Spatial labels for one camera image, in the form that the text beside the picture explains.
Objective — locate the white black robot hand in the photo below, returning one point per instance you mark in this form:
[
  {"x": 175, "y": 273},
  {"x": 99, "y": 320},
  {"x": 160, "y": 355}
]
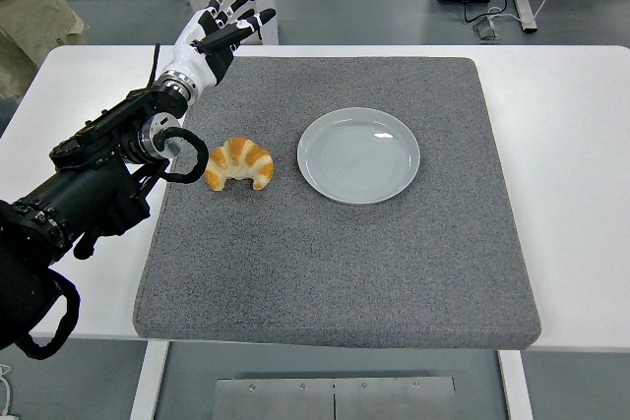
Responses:
[{"x": 192, "y": 58}]

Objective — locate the golden croissant bread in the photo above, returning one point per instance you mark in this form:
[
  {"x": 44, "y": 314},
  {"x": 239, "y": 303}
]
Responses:
[{"x": 241, "y": 157}]

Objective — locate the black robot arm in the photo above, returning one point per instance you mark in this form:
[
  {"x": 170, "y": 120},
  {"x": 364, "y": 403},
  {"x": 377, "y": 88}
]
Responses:
[{"x": 74, "y": 194}]

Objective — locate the round grey plate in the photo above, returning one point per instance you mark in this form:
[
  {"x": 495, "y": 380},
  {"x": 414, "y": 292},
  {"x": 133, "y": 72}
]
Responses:
[{"x": 359, "y": 159}]

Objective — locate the person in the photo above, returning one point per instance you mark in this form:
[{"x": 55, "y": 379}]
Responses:
[{"x": 29, "y": 12}]

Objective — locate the grey felt mat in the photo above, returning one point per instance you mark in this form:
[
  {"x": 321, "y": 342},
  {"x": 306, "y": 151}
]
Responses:
[{"x": 320, "y": 267}]

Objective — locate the clear plastic holder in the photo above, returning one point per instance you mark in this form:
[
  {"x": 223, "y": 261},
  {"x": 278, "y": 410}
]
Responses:
[{"x": 487, "y": 29}]

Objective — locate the white table leg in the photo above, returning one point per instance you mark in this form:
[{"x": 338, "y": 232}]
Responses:
[
  {"x": 147, "y": 380},
  {"x": 517, "y": 390}
]

